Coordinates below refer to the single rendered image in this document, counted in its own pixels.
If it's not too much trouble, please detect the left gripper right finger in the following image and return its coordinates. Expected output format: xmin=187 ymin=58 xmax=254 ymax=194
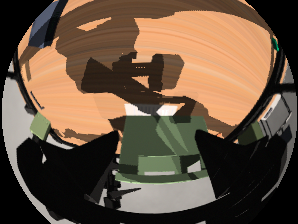
xmin=195 ymin=129 xmax=269 ymax=199

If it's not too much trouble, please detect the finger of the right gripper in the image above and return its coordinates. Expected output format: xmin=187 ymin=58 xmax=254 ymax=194
xmin=110 ymin=160 xmax=119 ymax=172
xmin=112 ymin=188 xmax=140 ymax=201

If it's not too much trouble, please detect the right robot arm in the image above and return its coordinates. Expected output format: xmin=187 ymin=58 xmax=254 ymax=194
xmin=32 ymin=134 xmax=121 ymax=221

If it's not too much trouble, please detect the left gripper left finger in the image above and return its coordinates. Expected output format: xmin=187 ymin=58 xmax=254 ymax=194
xmin=39 ymin=130 xmax=119 ymax=204

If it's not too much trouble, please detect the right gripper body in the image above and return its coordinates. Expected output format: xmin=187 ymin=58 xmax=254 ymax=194
xmin=103 ymin=169 xmax=121 ymax=210

